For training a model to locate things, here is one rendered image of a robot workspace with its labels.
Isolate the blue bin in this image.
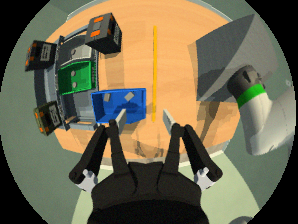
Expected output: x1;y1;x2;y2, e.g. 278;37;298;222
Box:
91;88;146;124

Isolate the green open bin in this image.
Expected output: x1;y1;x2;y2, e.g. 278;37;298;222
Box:
58;61;96;95

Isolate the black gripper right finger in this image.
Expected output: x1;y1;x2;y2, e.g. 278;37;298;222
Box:
156;109;223;197

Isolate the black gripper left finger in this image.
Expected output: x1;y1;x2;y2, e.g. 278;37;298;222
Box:
69;109;136;197

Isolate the grey metal shelf rack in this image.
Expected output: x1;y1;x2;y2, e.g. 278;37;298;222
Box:
34;24;102;132

